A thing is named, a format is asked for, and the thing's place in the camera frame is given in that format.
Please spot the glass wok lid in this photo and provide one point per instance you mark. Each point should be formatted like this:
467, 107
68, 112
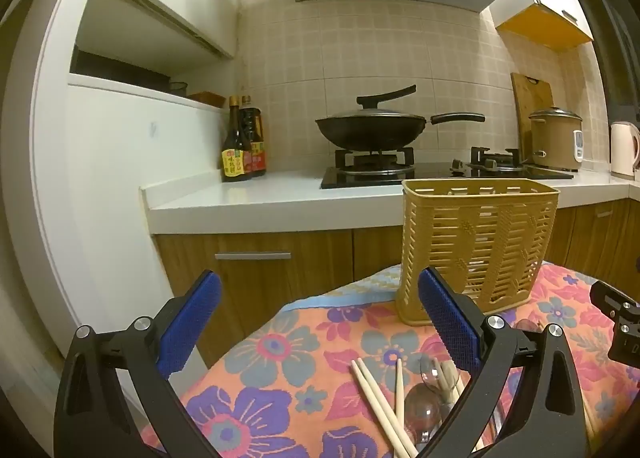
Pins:
387, 108

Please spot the yellow-bottomed upper cabinet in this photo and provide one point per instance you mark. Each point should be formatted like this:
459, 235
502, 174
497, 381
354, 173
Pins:
545, 13

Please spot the wooden lower cabinets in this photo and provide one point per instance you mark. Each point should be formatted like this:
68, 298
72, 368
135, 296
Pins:
310, 258

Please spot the floral table cloth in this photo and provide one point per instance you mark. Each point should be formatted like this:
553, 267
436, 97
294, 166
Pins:
280, 378

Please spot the beige rice cooker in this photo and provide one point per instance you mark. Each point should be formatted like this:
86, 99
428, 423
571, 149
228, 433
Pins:
552, 138

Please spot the wooden cutting board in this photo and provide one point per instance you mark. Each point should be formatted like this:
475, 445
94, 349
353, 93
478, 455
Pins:
530, 98

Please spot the black wok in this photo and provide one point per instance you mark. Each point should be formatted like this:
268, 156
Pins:
372, 131

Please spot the white upper cabinet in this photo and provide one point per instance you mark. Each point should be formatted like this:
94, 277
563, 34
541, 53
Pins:
165, 13

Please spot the pair of wooden chopsticks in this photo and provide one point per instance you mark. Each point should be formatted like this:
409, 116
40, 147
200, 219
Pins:
384, 400

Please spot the small wooden box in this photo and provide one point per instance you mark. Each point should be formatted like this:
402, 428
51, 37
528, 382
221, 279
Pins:
206, 98

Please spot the dark window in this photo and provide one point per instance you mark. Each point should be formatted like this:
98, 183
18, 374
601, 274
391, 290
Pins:
615, 38

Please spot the pale pink electric kettle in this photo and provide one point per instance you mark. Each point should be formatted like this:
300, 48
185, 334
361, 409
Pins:
622, 148

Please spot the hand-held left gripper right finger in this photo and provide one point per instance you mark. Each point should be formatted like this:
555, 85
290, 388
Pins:
450, 323

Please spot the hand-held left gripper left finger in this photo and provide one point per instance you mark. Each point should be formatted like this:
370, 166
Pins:
192, 323

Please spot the black gas stove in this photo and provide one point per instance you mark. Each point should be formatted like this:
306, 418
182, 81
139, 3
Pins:
450, 173

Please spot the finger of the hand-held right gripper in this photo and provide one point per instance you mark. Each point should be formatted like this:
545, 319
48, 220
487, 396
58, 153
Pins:
612, 300
629, 338

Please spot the yellow plastic utensil basket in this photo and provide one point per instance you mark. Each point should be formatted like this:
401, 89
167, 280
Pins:
475, 248

